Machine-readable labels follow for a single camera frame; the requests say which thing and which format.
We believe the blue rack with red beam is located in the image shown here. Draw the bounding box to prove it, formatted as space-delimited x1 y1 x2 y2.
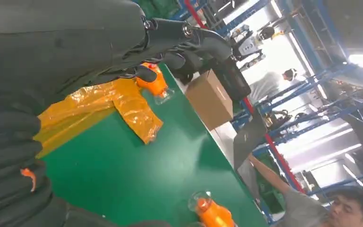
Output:
169 0 314 220

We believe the orange drink bottle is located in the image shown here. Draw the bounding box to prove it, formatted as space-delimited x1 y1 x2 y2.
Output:
135 62 175 106
188 191 238 227

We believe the blue steel rack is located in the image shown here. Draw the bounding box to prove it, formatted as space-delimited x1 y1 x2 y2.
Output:
259 0 363 201

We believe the yellow plastic sheet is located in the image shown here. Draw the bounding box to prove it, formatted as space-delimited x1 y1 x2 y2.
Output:
33 78 164 159

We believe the white table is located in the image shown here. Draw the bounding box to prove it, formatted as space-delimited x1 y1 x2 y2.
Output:
175 75 264 201

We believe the standing person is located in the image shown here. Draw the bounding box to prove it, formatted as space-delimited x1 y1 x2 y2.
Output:
249 68 298 104

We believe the white humanoid robot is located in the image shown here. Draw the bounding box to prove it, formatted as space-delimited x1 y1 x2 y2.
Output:
231 25 285 71

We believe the orange tag left sleeve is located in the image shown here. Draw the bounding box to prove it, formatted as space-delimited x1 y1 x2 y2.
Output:
20 168 37 192

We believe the green plastic crate stack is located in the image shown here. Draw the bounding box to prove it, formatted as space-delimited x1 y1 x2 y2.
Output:
136 0 185 20

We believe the brown cardboard box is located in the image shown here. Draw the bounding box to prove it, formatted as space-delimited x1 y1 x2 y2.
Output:
185 69 234 131

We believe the green table mat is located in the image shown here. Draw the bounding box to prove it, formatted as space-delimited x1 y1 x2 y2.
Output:
39 62 271 227

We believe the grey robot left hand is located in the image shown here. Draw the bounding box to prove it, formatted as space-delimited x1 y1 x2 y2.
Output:
0 0 233 116

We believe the black equipment box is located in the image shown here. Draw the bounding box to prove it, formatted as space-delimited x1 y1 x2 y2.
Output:
212 57 252 102

